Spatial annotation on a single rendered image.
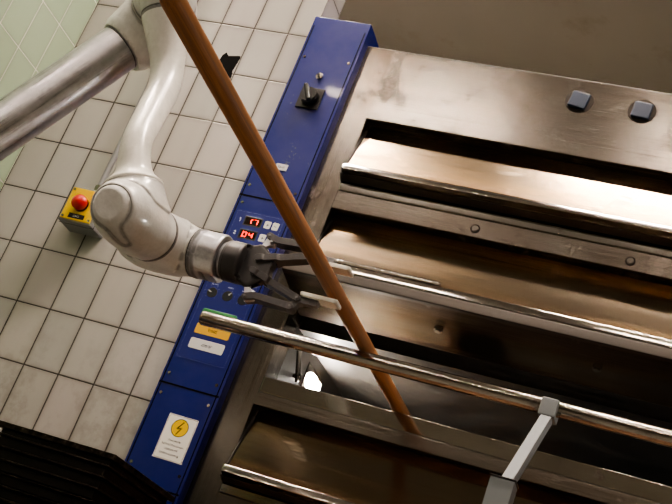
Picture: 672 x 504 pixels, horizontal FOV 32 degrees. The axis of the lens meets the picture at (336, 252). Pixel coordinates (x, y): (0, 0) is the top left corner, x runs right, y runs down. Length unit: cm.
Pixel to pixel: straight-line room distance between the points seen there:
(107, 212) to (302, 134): 107
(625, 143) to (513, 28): 430
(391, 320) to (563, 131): 63
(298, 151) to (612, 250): 80
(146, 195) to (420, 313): 81
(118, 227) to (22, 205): 123
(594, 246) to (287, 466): 84
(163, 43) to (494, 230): 91
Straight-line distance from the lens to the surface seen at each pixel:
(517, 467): 199
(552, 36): 709
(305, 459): 264
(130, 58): 250
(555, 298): 268
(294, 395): 269
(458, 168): 287
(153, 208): 202
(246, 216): 289
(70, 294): 301
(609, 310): 266
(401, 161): 290
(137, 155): 209
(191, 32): 145
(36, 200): 319
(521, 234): 276
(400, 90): 302
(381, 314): 266
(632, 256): 272
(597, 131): 288
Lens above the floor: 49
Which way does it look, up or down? 21 degrees up
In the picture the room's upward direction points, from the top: 21 degrees clockwise
